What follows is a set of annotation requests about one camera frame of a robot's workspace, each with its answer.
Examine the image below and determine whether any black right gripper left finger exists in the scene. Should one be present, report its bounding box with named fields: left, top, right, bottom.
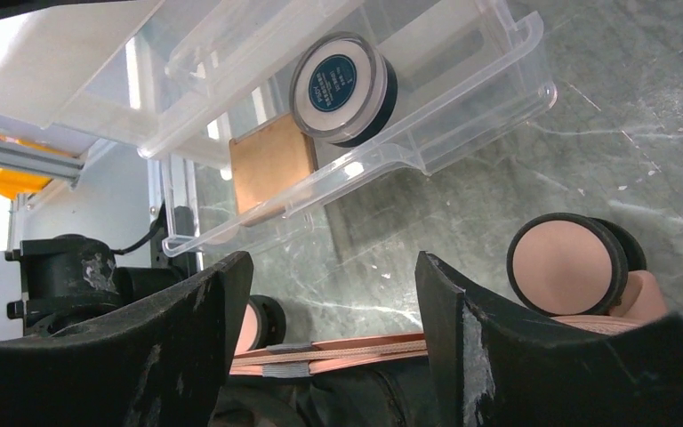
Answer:
left=0, top=251, right=253, bottom=426

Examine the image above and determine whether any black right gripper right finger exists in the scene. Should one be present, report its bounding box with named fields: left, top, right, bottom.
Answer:
left=414, top=252, right=683, bottom=426

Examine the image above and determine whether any pink hard-shell suitcase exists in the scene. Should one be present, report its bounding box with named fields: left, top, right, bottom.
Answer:
left=205, top=270, right=683, bottom=427

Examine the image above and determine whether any small brown cardboard box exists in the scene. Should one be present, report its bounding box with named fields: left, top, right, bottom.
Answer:
left=229, top=113, right=317, bottom=227

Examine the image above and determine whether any white plastic drawer organizer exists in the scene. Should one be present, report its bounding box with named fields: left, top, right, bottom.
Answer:
left=0, top=1, right=557, bottom=256

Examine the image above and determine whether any round tin blue label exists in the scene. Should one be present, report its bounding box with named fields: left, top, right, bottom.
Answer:
left=289, top=31, right=398, bottom=148

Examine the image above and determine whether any black suitcase wheel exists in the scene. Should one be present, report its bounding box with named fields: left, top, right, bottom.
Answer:
left=236, top=294, right=286, bottom=354
left=506, top=212, right=647, bottom=317

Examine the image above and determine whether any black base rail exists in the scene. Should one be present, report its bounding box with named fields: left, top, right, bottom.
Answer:
left=4, top=206, right=197, bottom=334

